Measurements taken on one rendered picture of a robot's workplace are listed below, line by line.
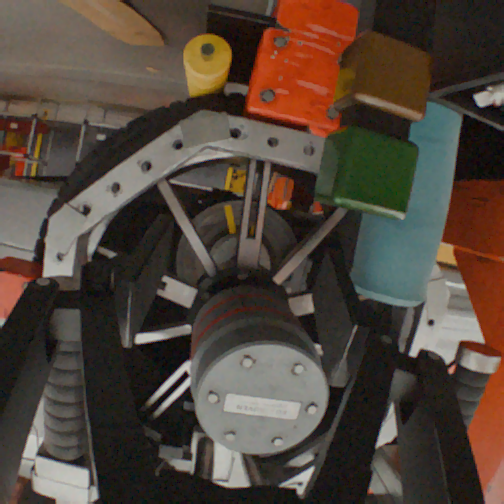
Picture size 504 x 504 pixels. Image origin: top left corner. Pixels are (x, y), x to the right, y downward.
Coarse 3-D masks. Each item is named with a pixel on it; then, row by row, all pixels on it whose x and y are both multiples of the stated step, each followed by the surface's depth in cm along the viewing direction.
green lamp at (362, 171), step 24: (336, 144) 19; (360, 144) 18; (384, 144) 18; (408, 144) 18; (336, 168) 19; (360, 168) 18; (384, 168) 18; (408, 168) 18; (336, 192) 18; (360, 192) 18; (384, 192) 18; (408, 192) 19; (384, 216) 19
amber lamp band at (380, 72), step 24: (360, 48) 18; (384, 48) 17; (408, 48) 17; (360, 72) 18; (384, 72) 18; (408, 72) 18; (336, 96) 20; (360, 96) 18; (384, 96) 18; (408, 96) 18
